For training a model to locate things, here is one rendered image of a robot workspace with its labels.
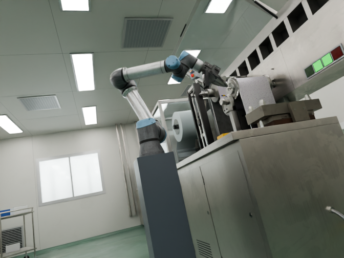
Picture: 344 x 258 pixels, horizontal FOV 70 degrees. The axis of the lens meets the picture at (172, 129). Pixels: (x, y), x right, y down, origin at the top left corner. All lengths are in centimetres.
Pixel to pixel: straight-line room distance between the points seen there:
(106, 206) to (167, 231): 554
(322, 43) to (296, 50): 18
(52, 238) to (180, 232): 576
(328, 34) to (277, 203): 91
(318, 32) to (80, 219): 624
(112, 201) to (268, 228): 584
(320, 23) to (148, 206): 132
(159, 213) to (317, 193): 76
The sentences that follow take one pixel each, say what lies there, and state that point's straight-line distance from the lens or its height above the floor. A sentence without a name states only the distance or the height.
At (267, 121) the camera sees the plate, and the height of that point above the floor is 95.
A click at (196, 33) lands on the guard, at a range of 223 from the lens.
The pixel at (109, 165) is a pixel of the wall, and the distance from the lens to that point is 689.
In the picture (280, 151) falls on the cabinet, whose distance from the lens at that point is 130.
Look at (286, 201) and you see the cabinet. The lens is 127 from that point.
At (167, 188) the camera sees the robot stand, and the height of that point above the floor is 71.
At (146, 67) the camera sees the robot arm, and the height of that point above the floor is 143.
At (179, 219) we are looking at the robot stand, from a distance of 132.
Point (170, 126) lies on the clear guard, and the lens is 248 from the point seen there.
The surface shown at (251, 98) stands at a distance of 164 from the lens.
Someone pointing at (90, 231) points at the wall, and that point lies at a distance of 683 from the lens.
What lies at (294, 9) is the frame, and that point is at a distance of 180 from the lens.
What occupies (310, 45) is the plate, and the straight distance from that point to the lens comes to 167.
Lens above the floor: 69
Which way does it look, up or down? 14 degrees up
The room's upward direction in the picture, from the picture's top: 12 degrees counter-clockwise
